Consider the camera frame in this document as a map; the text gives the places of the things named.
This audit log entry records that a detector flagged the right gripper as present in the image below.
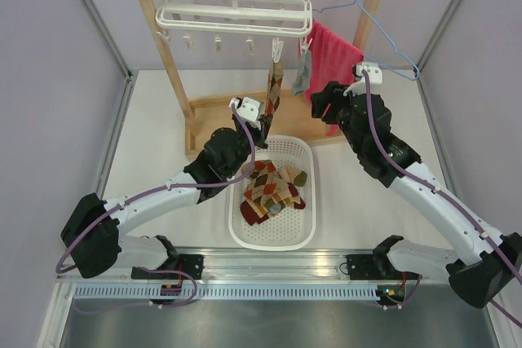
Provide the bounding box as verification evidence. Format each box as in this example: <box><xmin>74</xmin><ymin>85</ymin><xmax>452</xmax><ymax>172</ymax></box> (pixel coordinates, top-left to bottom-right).
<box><xmin>310</xmin><ymin>80</ymin><xmax>369</xmax><ymax>154</ymax></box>

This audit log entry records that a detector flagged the grey sock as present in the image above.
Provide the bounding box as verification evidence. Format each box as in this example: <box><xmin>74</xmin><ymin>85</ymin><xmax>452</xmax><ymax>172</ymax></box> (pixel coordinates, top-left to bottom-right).
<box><xmin>290</xmin><ymin>51</ymin><xmax>312</xmax><ymax>96</ymax></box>
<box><xmin>268</xmin><ymin>201</ymin><xmax>285</xmax><ymax>215</ymax></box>

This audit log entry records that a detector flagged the argyle sock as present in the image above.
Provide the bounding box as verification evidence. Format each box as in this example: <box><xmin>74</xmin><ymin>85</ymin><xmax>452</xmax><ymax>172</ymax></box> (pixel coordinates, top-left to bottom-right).
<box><xmin>264</xmin><ymin>61</ymin><xmax>284</xmax><ymax>117</ymax></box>
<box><xmin>243</xmin><ymin>160</ymin><xmax>290</xmax><ymax>210</ymax></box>

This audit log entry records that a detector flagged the beige striped sock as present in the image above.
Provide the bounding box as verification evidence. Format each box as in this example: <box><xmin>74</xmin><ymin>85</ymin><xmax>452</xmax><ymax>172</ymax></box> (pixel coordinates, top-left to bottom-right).
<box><xmin>239</xmin><ymin>163</ymin><xmax>309</xmax><ymax>227</ymax></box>
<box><xmin>285</xmin><ymin>188</ymin><xmax>306</xmax><ymax>210</ymax></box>

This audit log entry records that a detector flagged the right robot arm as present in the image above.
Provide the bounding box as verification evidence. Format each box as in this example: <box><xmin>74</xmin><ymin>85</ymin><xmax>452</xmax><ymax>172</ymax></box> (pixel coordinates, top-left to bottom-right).
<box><xmin>311</xmin><ymin>81</ymin><xmax>521</xmax><ymax>309</ymax></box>

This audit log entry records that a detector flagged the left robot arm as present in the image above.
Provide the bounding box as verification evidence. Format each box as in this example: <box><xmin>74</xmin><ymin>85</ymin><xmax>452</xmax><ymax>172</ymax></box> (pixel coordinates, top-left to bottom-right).
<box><xmin>55</xmin><ymin>113</ymin><xmax>273</xmax><ymax>279</ymax></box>

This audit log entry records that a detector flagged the white clip sock hanger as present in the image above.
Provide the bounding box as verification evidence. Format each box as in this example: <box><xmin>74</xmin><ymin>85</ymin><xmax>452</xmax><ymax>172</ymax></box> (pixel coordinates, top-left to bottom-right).
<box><xmin>155</xmin><ymin>0</ymin><xmax>312</xmax><ymax>59</ymax></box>

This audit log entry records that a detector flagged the wooden clothes rack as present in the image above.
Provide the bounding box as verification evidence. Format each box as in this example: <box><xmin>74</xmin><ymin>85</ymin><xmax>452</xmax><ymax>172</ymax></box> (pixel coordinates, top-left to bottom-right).
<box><xmin>139</xmin><ymin>0</ymin><xmax>380</xmax><ymax>158</ymax></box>

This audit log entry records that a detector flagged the pink towel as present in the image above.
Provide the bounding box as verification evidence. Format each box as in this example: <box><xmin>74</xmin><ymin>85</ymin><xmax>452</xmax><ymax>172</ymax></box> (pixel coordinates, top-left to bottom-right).
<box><xmin>299</xmin><ymin>18</ymin><xmax>365</xmax><ymax>137</ymax></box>

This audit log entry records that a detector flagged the white perforated plastic basket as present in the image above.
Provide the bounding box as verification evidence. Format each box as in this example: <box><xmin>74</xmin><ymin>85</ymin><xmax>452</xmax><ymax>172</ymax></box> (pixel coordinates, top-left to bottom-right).
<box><xmin>228</xmin><ymin>136</ymin><xmax>316</xmax><ymax>251</ymax></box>

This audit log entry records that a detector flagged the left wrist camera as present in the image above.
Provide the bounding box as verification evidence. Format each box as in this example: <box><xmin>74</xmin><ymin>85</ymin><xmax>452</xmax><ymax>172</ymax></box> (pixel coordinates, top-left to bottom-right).
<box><xmin>228</xmin><ymin>97</ymin><xmax>264</xmax><ymax>130</ymax></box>

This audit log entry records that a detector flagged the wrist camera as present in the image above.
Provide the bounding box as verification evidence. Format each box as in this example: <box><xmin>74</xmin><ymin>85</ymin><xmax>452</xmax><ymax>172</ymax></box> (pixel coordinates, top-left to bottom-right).
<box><xmin>343</xmin><ymin>61</ymin><xmax>383</xmax><ymax>96</ymax></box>
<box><xmin>228</xmin><ymin>97</ymin><xmax>264</xmax><ymax>130</ymax></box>

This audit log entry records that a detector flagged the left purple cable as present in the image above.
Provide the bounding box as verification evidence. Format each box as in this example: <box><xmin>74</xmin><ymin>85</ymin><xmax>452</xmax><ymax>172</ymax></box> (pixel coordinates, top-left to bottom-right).
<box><xmin>55</xmin><ymin>105</ymin><xmax>258</xmax><ymax>315</ymax></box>

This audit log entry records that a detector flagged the purple cable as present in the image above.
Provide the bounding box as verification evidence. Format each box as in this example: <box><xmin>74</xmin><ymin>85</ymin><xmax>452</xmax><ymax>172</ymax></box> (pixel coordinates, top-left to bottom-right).
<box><xmin>55</xmin><ymin>105</ymin><xmax>258</xmax><ymax>315</ymax></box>
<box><xmin>354</xmin><ymin>70</ymin><xmax>522</xmax><ymax>327</ymax></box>

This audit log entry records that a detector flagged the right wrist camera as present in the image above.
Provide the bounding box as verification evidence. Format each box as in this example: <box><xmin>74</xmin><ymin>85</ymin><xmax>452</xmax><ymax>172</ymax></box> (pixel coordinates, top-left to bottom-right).
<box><xmin>343</xmin><ymin>61</ymin><xmax>383</xmax><ymax>96</ymax></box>

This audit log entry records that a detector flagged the blue wire hanger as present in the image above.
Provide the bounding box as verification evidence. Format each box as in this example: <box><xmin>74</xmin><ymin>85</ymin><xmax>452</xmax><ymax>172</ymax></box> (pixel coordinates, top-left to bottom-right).
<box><xmin>317</xmin><ymin>0</ymin><xmax>421</xmax><ymax>81</ymax></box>

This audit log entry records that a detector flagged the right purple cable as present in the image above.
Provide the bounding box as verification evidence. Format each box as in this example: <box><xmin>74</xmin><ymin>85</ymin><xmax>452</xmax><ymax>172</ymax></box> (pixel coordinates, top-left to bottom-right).
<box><xmin>354</xmin><ymin>70</ymin><xmax>522</xmax><ymax>327</ymax></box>

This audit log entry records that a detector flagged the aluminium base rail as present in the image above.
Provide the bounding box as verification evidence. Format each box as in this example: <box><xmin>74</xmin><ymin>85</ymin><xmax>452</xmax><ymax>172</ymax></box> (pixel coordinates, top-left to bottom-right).
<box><xmin>59</xmin><ymin>246</ymin><xmax>498</xmax><ymax>288</ymax></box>

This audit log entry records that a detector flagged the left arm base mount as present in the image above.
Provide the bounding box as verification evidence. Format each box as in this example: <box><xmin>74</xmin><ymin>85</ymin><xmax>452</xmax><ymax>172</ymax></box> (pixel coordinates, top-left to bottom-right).
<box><xmin>130</xmin><ymin>236</ymin><xmax>204</xmax><ymax>281</ymax></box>

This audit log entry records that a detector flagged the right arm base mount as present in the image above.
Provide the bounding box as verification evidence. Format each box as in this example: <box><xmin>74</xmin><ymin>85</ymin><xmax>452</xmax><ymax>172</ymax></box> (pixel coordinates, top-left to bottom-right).
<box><xmin>339</xmin><ymin>235</ymin><xmax>422</xmax><ymax>311</ymax></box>

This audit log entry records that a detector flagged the right aluminium frame post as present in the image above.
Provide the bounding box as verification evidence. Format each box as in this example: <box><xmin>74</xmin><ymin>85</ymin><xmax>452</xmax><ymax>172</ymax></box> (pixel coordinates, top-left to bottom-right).
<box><xmin>414</xmin><ymin>0</ymin><xmax>490</xmax><ymax>77</ymax></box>

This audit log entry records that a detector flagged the aluminium frame post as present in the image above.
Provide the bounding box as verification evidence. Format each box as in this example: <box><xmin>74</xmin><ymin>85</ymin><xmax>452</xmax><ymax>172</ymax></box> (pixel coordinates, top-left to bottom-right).
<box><xmin>56</xmin><ymin>0</ymin><xmax>135</xmax><ymax>80</ymax></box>
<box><xmin>414</xmin><ymin>0</ymin><xmax>490</xmax><ymax>77</ymax></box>

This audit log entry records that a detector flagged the left aluminium frame post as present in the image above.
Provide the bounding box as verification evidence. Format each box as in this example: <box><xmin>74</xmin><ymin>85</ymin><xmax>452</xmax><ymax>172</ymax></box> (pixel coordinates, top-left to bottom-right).
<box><xmin>56</xmin><ymin>0</ymin><xmax>135</xmax><ymax>80</ymax></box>

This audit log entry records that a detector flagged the white slotted cable duct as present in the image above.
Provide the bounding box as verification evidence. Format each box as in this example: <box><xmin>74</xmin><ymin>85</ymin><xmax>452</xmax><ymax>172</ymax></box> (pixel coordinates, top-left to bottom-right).
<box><xmin>74</xmin><ymin>284</ymin><xmax>380</xmax><ymax>301</ymax></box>

